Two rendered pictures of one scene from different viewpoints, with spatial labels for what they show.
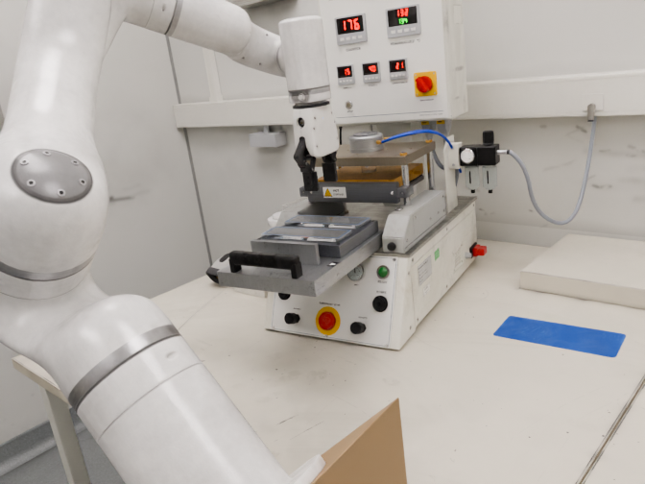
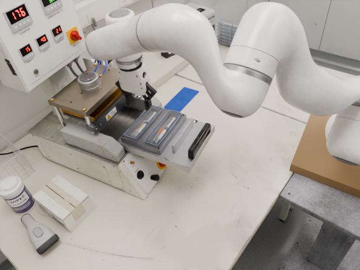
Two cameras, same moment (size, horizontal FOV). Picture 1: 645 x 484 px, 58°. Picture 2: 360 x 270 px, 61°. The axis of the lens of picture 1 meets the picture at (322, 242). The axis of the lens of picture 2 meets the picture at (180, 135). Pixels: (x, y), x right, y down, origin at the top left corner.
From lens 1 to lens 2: 143 cm
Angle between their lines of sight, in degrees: 79
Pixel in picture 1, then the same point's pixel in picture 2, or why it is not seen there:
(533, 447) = not seen: hidden behind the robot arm
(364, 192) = (122, 102)
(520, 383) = (212, 112)
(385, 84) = (52, 46)
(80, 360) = not seen: outside the picture
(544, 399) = not seen: hidden behind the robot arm
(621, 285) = (160, 77)
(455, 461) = (256, 129)
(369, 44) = (34, 23)
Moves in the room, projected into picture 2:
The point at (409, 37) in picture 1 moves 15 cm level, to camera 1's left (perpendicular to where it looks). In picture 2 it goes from (56, 10) to (47, 29)
